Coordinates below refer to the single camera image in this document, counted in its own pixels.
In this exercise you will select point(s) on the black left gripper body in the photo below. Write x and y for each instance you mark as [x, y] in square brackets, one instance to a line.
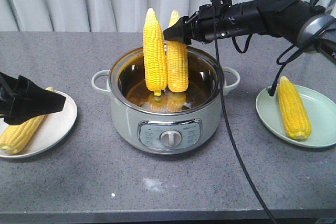
[5, 87]

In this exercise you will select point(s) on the grey electric cooking pot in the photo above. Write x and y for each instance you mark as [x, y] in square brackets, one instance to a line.
[174, 122]

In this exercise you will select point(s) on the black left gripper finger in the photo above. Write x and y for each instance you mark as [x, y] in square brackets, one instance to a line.
[49, 101]
[26, 110]

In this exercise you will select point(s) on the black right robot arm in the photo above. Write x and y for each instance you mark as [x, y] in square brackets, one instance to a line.
[307, 25]

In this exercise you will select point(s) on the white round plate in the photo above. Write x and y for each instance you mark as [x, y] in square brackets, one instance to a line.
[51, 131]

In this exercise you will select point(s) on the light green round plate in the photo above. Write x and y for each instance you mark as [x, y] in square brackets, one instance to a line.
[321, 112]

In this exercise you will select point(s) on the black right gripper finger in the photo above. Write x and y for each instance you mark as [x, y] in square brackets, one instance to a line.
[180, 31]

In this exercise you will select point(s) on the yellow corn cob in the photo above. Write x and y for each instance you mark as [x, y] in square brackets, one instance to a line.
[177, 66]
[16, 137]
[154, 54]
[294, 115]

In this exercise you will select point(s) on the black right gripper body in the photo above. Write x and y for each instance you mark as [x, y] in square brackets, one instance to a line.
[205, 25]

